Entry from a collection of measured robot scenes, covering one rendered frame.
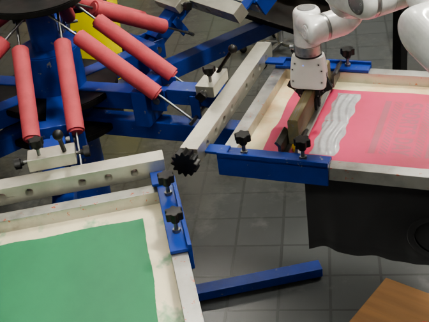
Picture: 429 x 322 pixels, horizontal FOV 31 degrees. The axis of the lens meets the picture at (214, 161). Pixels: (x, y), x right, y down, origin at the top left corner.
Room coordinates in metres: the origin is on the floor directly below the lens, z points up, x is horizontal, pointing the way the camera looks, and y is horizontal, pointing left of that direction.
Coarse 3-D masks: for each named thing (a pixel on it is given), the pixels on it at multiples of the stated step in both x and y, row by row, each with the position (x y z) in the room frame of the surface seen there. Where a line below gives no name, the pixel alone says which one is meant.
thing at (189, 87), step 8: (168, 88) 2.13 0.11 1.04; (176, 88) 2.12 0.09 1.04; (184, 88) 2.11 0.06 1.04; (192, 88) 2.11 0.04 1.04; (168, 96) 2.12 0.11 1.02; (176, 96) 2.11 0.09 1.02; (184, 96) 2.10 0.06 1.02; (216, 96) 2.06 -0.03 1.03; (184, 104) 2.10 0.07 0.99; (200, 104) 2.08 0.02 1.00; (208, 104) 2.07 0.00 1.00
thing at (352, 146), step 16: (320, 128) 1.92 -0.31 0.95; (352, 128) 1.90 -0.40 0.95; (368, 128) 1.89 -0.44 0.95; (272, 144) 1.87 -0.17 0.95; (352, 144) 1.81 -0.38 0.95; (336, 160) 1.74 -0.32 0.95; (352, 160) 1.73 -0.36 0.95; (368, 160) 1.72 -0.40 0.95; (384, 160) 1.71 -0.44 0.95; (400, 160) 1.70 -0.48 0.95; (416, 160) 1.69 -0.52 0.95
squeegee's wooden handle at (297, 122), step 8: (328, 64) 2.12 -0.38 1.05; (328, 72) 2.12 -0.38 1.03; (304, 96) 1.93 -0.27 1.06; (312, 96) 1.94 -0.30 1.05; (296, 104) 1.89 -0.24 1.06; (304, 104) 1.88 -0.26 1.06; (312, 104) 1.94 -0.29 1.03; (296, 112) 1.84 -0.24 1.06; (304, 112) 1.86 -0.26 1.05; (312, 112) 1.93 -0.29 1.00; (288, 120) 1.81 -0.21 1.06; (296, 120) 1.80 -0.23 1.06; (304, 120) 1.85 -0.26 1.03; (288, 128) 1.81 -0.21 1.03; (296, 128) 1.80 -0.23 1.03; (304, 128) 1.85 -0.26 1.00; (288, 136) 1.81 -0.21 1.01; (296, 136) 1.80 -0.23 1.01
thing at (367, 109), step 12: (336, 96) 2.10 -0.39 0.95; (372, 96) 2.07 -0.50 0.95; (384, 96) 2.06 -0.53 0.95; (396, 96) 2.05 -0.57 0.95; (408, 96) 2.04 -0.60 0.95; (420, 96) 2.03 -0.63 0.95; (288, 108) 2.07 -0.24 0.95; (324, 108) 2.04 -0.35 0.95; (360, 108) 2.01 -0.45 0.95; (372, 108) 2.00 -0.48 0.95; (324, 120) 1.96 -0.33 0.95; (360, 120) 1.94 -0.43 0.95; (372, 120) 1.93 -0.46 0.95
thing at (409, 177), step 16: (272, 80) 2.19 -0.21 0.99; (352, 80) 2.18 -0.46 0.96; (368, 80) 2.16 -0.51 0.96; (384, 80) 2.14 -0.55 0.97; (400, 80) 2.12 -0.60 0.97; (416, 80) 2.10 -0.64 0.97; (256, 96) 2.10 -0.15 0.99; (272, 96) 2.12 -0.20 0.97; (256, 112) 2.00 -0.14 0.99; (240, 128) 1.92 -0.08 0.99; (336, 176) 1.65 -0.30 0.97; (352, 176) 1.63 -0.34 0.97; (368, 176) 1.62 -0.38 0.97; (384, 176) 1.60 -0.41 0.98; (400, 176) 1.59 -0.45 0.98; (416, 176) 1.57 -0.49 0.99
